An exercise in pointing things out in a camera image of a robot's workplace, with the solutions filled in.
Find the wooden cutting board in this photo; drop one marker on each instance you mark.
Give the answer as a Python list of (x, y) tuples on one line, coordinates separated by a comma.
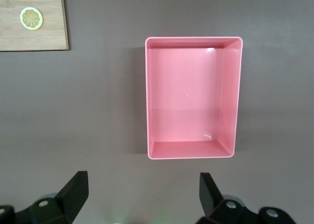
[(51, 25)]

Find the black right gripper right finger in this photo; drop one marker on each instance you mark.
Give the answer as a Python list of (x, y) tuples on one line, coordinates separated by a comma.
[(208, 194)]

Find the pink plastic bin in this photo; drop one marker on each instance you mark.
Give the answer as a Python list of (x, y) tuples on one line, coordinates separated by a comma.
[(184, 93)]

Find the lemon slice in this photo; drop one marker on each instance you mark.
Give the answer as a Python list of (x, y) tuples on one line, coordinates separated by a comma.
[(31, 18)]

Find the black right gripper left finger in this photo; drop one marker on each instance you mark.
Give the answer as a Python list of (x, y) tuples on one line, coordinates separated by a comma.
[(71, 192)]

